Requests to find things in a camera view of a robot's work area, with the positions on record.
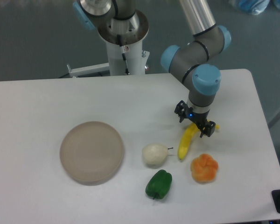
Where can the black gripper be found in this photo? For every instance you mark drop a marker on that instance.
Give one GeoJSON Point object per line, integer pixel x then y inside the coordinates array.
{"type": "Point", "coordinates": [197, 115]}

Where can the yellow banana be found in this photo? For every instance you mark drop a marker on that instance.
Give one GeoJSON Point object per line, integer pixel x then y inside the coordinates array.
{"type": "Point", "coordinates": [185, 141]}

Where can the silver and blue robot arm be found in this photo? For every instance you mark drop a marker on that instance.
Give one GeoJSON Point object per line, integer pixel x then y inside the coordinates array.
{"type": "Point", "coordinates": [123, 28]}

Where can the orange knotted bread roll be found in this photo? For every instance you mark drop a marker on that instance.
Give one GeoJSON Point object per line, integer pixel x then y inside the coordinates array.
{"type": "Point", "coordinates": [204, 168]}

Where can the white pear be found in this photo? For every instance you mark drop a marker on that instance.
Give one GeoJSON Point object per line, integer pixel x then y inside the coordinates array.
{"type": "Point", "coordinates": [155, 154]}

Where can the green bell pepper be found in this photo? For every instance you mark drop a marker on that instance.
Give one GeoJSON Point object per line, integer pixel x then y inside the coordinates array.
{"type": "Point", "coordinates": [159, 185]}

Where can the beige round plate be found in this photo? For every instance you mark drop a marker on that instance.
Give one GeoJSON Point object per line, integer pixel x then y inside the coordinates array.
{"type": "Point", "coordinates": [91, 153]}

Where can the blue plastic bag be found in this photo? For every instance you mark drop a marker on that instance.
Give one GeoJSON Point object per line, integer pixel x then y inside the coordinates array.
{"type": "Point", "coordinates": [252, 7]}

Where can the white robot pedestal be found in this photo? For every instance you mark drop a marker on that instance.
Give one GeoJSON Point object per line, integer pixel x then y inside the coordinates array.
{"type": "Point", "coordinates": [128, 59]}

